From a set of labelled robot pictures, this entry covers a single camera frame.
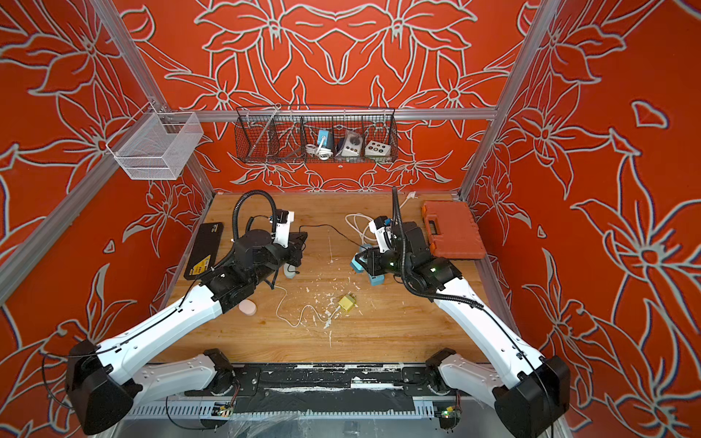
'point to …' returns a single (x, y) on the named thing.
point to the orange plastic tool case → (452, 230)
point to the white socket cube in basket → (375, 148)
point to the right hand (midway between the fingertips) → (354, 257)
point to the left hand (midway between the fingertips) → (306, 231)
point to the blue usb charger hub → (373, 279)
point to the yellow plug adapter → (346, 301)
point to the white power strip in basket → (351, 144)
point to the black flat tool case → (204, 251)
